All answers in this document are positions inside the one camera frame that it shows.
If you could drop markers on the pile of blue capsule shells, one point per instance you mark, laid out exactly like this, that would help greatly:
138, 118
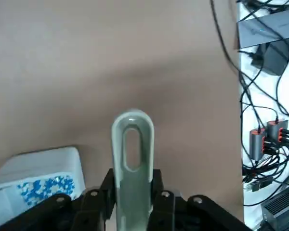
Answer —
45, 187

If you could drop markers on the grey-green plastic dustpan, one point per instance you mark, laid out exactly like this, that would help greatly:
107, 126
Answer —
132, 192

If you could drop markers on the black power adapter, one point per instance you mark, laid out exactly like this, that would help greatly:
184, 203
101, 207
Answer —
274, 57

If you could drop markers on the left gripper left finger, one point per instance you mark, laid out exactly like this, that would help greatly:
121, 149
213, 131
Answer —
91, 211

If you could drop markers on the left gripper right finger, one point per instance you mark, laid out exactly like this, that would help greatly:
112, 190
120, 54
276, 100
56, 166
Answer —
168, 214

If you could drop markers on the white trash can with lid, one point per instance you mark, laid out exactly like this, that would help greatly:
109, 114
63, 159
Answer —
43, 163

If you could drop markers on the flat grey device box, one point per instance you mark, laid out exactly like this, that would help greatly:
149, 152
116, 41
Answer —
262, 31

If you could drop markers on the grey hub with orange ports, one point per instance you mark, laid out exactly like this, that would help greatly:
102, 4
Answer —
256, 144
275, 131

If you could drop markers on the dark finned metal box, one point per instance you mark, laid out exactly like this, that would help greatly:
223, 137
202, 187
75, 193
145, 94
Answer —
281, 211

